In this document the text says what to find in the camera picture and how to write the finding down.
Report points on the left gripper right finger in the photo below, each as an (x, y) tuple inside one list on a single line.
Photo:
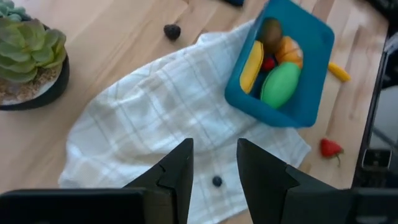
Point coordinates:
[(280, 199)]

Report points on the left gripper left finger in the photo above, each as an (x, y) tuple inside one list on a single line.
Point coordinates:
[(149, 202)]

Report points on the small dark toy blueberry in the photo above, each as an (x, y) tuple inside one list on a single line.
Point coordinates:
[(217, 181)]

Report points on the red toy strawberry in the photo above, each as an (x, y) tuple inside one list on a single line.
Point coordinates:
[(329, 147)]

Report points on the green toy mango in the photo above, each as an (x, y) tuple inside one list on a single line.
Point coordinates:
[(280, 85)]

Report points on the yellow toy banana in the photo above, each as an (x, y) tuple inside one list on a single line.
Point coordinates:
[(251, 67)]

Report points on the small red toy cherry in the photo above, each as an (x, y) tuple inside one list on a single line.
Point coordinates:
[(268, 64)]

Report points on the small yellow toy pepper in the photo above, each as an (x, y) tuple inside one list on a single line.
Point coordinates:
[(339, 72)]

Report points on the orange toy fruit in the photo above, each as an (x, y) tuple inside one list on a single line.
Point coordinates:
[(289, 51)]

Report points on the brown toy kiwi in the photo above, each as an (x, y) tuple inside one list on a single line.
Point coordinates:
[(271, 34)]

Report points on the dark toy blackberry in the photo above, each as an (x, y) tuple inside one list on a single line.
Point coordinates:
[(172, 31)]

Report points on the teal plastic tupperware container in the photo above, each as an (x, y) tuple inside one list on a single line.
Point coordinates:
[(311, 93)]

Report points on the white checked kitchen towel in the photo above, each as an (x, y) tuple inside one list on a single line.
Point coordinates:
[(149, 118)]

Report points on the succulent in black pot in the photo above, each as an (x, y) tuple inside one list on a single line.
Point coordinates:
[(28, 53)]

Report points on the navy blue cloth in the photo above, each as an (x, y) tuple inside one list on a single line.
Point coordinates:
[(234, 2)]

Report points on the black aluminium table frame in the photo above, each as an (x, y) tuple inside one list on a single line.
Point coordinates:
[(371, 124)]

